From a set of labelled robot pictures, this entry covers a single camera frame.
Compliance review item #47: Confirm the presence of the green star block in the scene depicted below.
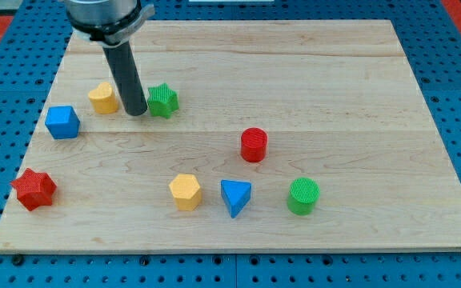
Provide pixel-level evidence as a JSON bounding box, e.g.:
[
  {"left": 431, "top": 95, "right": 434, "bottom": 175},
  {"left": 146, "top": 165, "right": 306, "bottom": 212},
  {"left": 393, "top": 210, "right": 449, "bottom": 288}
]
[{"left": 147, "top": 83, "right": 179, "bottom": 118}]

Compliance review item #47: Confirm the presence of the red cylinder block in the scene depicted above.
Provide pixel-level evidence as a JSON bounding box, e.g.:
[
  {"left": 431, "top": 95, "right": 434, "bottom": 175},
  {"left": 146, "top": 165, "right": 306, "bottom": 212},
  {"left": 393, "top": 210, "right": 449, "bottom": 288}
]
[{"left": 240, "top": 127, "right": 268, "bottom": 162}]

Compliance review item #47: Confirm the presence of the light wooden board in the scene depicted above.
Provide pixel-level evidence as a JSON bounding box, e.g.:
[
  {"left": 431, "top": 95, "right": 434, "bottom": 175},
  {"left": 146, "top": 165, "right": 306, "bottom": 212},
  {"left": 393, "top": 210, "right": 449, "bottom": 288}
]
[{"left": 0, "top": 20, "right": 461, "bottom": 254}]

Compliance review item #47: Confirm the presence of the blue triangle block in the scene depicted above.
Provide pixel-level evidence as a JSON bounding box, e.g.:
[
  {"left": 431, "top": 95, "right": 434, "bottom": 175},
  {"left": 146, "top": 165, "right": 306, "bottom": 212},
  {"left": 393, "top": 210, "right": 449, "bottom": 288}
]
[{"left": 220, "top": 179, "right": 252, "bottom": 218}]

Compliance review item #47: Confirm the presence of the yellow heart block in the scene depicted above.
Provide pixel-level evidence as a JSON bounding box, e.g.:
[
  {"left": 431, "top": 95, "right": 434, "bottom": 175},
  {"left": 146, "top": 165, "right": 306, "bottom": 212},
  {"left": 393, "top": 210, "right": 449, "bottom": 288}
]
[{"left": 88, "top": 82, "right": 118, "bottom": 114}]

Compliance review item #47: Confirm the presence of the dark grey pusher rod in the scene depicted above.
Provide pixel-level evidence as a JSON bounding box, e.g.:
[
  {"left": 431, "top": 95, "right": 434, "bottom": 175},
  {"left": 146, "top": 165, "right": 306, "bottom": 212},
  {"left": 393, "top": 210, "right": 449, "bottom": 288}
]
[{"left": 103, "top": 42, "right": 147, "bottom": 116}]

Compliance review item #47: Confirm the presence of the yellow hexagon block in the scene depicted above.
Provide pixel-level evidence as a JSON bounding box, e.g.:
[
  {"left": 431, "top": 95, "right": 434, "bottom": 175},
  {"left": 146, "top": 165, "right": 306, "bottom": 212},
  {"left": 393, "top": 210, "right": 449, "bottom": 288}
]
[{"left": 169, "top": 174, "right": 202, "bottom": 211}]

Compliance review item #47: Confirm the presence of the green cylinder block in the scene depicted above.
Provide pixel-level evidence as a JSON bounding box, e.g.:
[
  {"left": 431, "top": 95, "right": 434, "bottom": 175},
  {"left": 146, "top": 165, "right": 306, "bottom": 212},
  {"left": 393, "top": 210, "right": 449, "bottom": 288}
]
[{"left": 287, "top": 178, "right": 319, "bottom": 216}]

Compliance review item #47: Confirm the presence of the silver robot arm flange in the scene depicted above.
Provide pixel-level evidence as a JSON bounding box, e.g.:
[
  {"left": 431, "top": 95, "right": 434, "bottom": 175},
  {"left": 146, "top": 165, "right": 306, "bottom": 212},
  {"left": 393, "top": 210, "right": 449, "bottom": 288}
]
[{"left": 64, "top": 0, "right": 155, "bottom": 48}]

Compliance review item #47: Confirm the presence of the blue cube block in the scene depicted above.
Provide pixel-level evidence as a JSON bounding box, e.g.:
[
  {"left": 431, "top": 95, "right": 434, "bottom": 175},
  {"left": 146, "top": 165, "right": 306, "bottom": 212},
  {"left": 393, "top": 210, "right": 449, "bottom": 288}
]
[{"left": 45, "top": 106, "right": 80, "bottom": 140}]

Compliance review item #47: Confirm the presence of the red star block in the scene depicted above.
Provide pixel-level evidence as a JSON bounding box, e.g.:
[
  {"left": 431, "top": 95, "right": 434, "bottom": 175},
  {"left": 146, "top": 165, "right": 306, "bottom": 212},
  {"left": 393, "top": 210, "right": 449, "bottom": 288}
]
[{"left": 10, "top": 168, "right": 57, "bottom": 211}]

